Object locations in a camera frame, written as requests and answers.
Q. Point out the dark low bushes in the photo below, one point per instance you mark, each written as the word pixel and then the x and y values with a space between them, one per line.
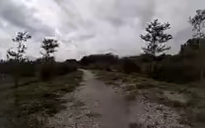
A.
pixel 30 68

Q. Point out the pale gravel path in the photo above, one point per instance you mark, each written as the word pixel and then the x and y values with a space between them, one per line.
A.
pixel 103 106

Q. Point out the thin young tree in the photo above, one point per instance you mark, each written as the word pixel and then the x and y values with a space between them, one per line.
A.
pixel 49 45
pixel 155 36
pixel 200 23
pixel 20 46

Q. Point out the grass verge with gravel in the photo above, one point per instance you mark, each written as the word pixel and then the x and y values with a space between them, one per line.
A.
pixel 176 96

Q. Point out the dark hedge of bushes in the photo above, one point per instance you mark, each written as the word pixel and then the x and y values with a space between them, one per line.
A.
pixel 170 66

